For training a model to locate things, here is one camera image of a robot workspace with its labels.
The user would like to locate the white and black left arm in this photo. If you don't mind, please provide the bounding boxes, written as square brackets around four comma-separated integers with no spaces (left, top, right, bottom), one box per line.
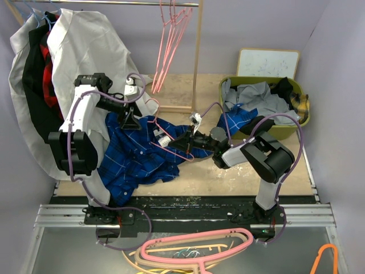
[48,72,145,224]

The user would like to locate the blue hanger hooks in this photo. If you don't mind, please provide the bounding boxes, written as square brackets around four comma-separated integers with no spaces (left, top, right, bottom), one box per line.
[22,0,62,31]

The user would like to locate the metal hanging rod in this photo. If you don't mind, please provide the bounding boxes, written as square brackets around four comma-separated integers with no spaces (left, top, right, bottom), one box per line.
[10,0,202,7]

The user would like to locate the white hanging shirt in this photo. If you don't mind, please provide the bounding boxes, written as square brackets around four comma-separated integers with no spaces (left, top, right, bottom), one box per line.
[7,7,159,183]

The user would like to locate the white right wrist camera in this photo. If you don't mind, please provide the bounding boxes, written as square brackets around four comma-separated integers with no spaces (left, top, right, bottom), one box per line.
[189,112,202,135]

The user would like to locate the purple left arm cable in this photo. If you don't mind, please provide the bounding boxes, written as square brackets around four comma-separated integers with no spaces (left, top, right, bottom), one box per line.
[68,72,155,252]

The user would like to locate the orange hanger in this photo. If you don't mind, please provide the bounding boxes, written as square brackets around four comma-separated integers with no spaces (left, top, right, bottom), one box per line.
[309,244,340,274]

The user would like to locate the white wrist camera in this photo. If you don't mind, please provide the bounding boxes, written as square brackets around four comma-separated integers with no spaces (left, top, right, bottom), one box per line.
[189,112,202,135]
[123,77,139,100]

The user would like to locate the red plaid hanging shirt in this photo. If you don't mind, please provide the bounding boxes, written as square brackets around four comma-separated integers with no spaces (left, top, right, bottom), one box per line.
[39,11,65,119]

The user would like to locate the blue plaid shirt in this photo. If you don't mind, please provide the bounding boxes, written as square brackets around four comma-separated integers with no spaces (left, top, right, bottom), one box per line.
[96,103,259,208]

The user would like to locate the black hanging garment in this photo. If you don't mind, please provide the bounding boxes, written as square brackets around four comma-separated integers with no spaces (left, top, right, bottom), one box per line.
[22,24,72,143]

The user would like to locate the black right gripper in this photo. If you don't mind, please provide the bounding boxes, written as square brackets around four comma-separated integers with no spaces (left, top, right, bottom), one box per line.
[168,125,218,155]

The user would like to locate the pink hanger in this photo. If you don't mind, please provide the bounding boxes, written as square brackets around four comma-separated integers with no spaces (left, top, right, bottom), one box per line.
[144,97,195,163]
[140,228,254,273]

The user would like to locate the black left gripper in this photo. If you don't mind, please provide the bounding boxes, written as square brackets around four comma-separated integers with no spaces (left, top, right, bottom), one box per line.
[96,95,143,130]

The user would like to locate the pink hangers on rack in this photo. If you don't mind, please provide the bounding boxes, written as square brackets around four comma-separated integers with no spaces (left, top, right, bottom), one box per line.
[152,1,193,94]

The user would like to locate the aluminium frame rail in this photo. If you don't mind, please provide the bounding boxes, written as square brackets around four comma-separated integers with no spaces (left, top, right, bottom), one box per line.
[24,165,340,273]

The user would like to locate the grey shirt in basket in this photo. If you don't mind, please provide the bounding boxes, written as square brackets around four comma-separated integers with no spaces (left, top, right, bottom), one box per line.
[221,79,301,121]

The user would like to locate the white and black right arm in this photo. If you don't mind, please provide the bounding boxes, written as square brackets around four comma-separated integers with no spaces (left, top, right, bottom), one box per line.
[168,126,295,223]

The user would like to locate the black and yellow garment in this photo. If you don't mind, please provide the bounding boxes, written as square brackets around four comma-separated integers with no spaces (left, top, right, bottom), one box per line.
[240,77,310,135]

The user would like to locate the yellow hanger in foreground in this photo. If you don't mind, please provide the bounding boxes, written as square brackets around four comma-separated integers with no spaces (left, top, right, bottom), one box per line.
[137,268,194,274]

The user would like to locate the wooden garment rack frame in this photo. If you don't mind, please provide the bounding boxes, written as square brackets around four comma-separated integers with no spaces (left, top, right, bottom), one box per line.
[5,0,205,115]

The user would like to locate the pink hanger in foreground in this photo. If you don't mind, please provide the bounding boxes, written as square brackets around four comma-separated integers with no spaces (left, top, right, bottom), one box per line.
[140,228,254,273]

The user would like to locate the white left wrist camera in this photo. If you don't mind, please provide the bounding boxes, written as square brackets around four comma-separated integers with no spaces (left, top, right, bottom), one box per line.
[123,77,139,100]

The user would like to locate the green laundry basket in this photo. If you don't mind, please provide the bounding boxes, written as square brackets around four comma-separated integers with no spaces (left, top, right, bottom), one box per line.
[218,76,304,140]

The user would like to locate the small whiteboard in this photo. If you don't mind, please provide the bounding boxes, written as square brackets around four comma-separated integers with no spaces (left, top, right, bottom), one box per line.
[236,48,300,79]

